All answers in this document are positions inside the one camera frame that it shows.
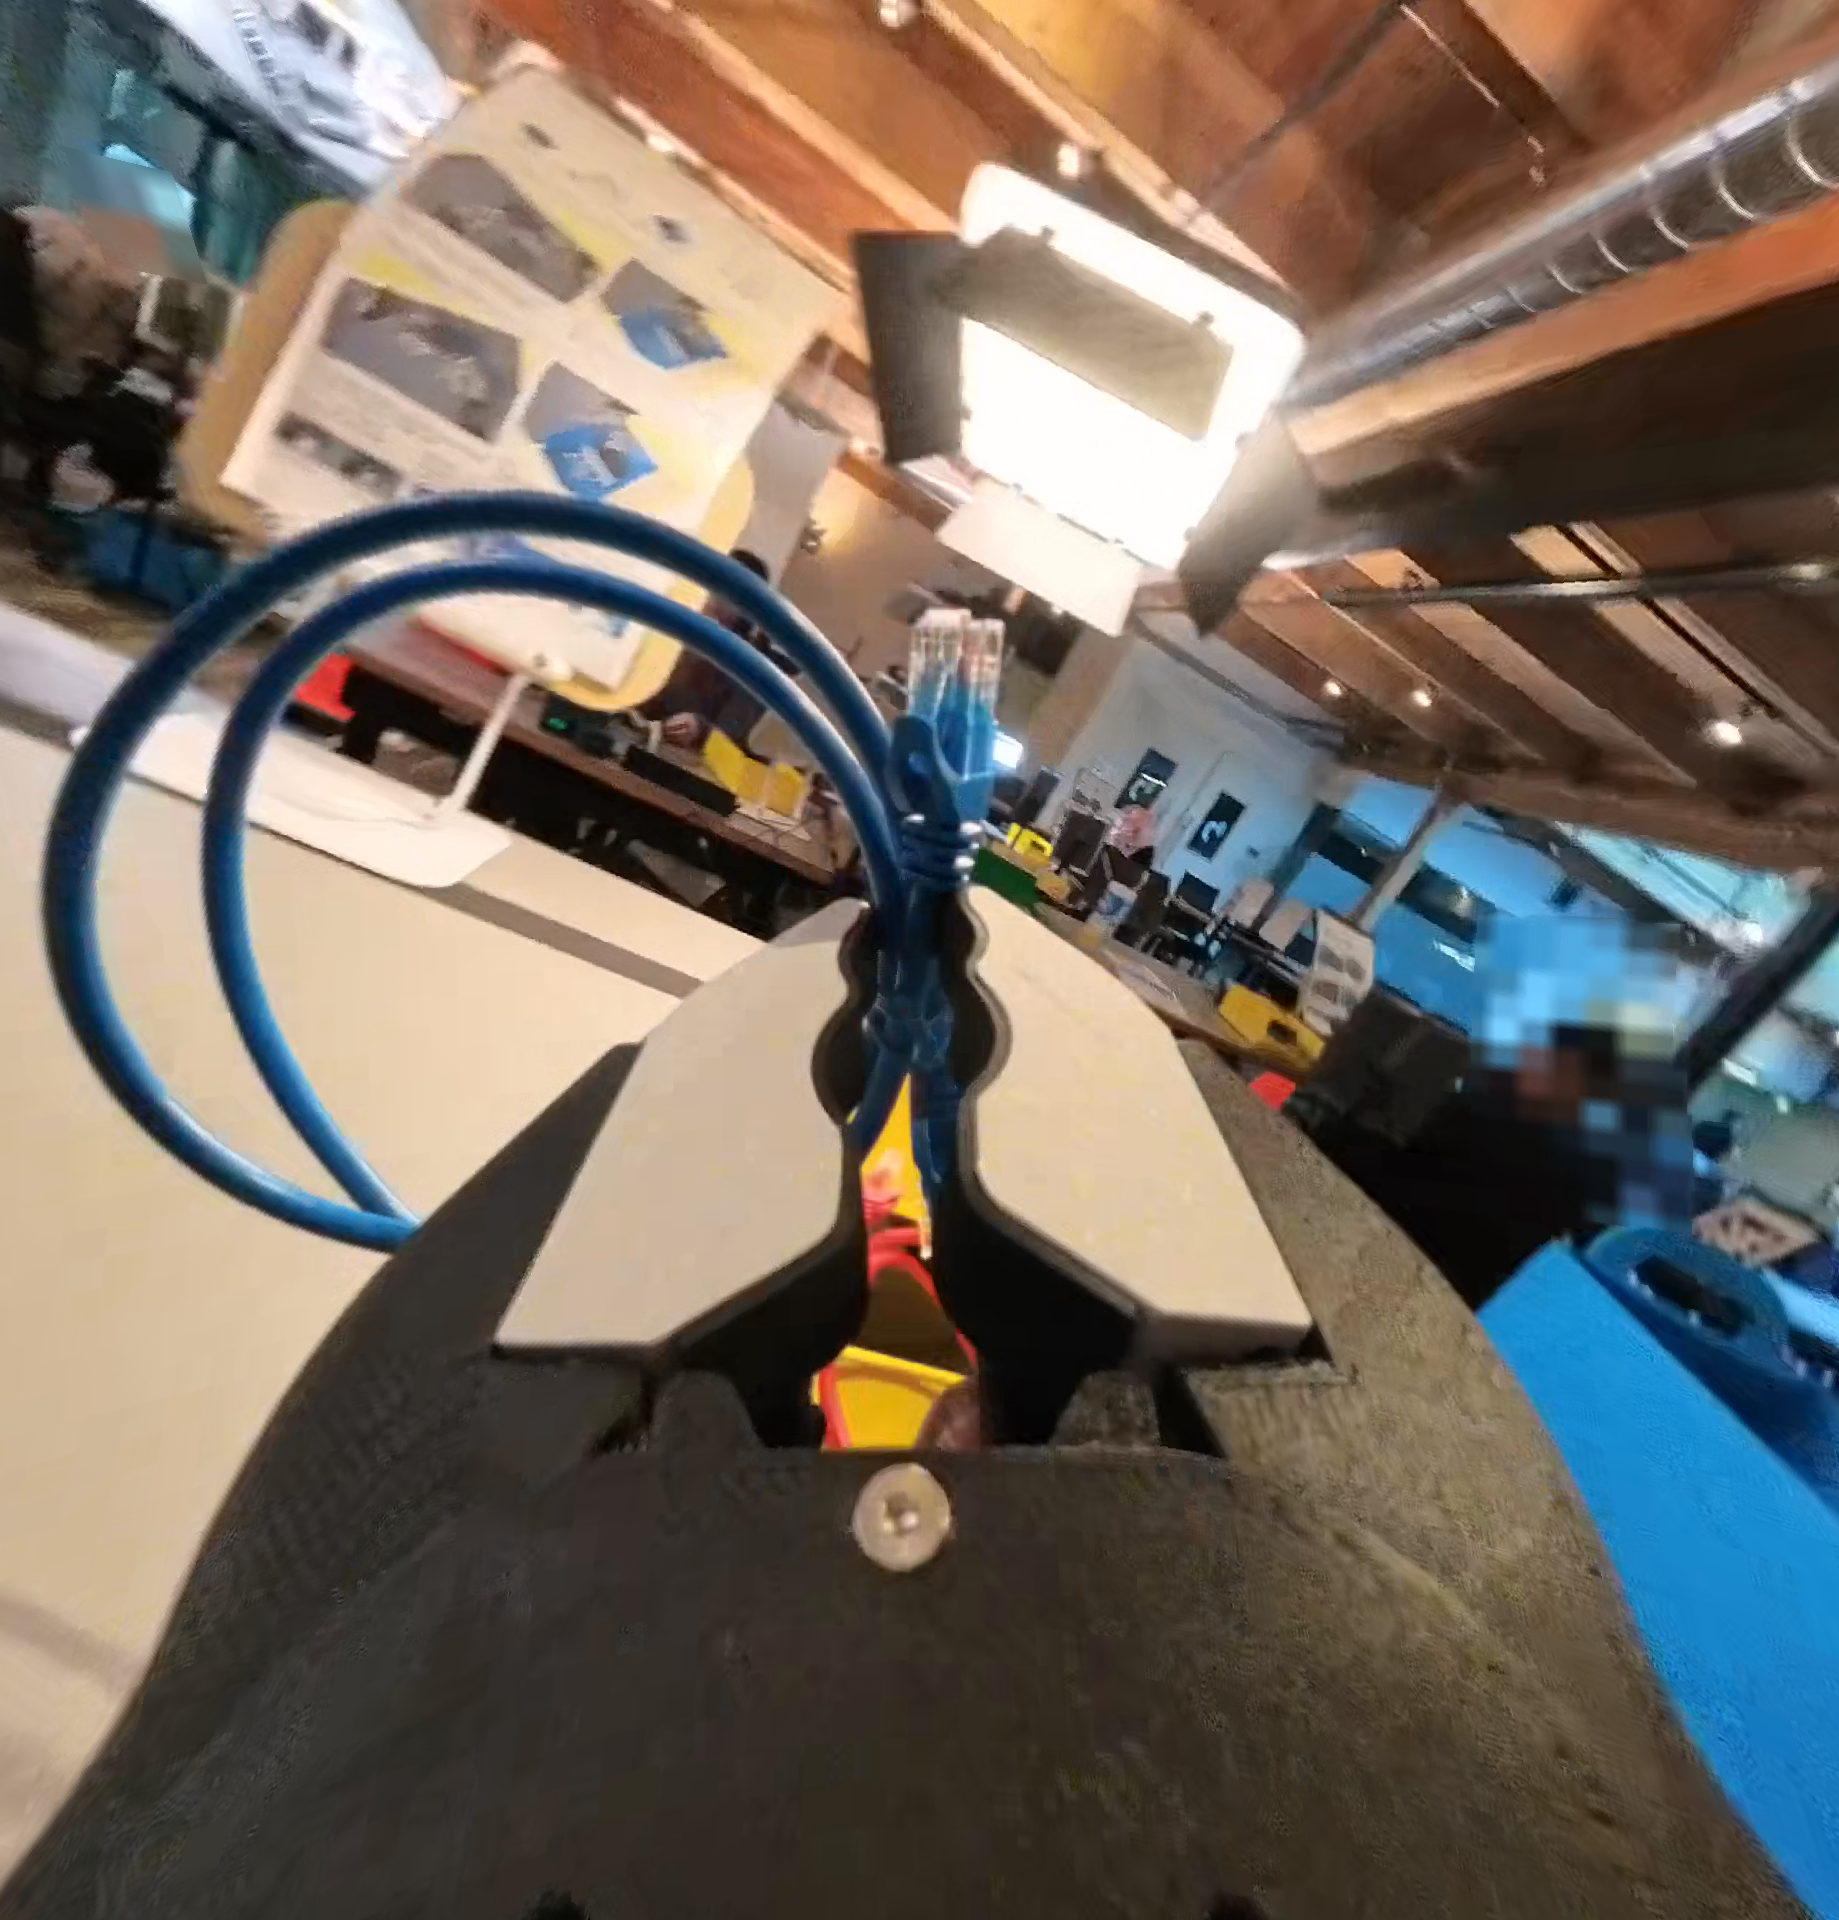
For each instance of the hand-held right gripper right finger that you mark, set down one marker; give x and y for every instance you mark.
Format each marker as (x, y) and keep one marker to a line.
(1129, 1170)

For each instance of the black digital timer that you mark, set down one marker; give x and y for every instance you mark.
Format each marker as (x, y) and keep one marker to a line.
(566, 722)

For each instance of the white board stand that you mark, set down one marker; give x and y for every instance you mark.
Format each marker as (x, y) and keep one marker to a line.
(348, 810)

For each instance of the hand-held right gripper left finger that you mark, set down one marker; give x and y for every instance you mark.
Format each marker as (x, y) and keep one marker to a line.
(694, 1185)

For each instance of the small yellow bin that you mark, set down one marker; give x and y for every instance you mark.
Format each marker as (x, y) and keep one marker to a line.
(746, 773)

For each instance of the yellow plastic bin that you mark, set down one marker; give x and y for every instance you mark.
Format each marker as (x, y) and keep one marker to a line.
(890, 1381)

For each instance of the large blue storage bin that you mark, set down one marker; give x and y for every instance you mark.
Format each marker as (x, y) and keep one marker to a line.
(1713, 1501)

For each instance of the wooden instruction board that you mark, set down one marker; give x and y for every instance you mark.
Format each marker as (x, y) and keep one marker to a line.
(484, 345)

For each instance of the studio light panel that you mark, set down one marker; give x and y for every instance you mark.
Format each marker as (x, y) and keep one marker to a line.
(1099, 390)

